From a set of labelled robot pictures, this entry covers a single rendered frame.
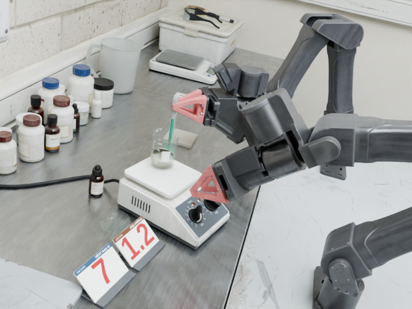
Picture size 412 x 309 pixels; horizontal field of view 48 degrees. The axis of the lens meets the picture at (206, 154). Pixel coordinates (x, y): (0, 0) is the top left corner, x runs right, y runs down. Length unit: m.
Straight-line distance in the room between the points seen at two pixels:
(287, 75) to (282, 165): 0.47
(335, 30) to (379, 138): 0.51
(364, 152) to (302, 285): 0.32
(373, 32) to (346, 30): 1.14
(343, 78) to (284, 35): 1.09
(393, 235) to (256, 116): 0.27
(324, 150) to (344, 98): 0.60
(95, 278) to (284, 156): 0.36
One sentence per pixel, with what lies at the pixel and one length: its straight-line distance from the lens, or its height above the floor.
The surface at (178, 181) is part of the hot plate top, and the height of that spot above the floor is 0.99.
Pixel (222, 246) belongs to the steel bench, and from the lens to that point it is 0.91.
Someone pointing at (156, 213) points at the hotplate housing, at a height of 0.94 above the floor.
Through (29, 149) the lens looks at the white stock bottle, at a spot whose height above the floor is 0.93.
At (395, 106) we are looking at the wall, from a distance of 2.38.
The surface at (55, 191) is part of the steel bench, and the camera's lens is 1.00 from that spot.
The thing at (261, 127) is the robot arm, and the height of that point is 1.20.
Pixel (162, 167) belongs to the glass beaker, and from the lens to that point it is 0.93.
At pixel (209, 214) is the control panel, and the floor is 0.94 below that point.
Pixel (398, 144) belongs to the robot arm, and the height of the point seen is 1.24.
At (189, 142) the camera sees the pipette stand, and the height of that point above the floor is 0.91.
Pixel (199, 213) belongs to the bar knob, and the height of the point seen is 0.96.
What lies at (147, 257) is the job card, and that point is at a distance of 0.85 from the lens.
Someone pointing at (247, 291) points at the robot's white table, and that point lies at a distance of 0.84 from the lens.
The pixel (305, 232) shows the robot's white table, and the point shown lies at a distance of 1.02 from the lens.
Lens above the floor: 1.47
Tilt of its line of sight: 28 degrees down
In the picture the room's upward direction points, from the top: 12 degrees clockwise
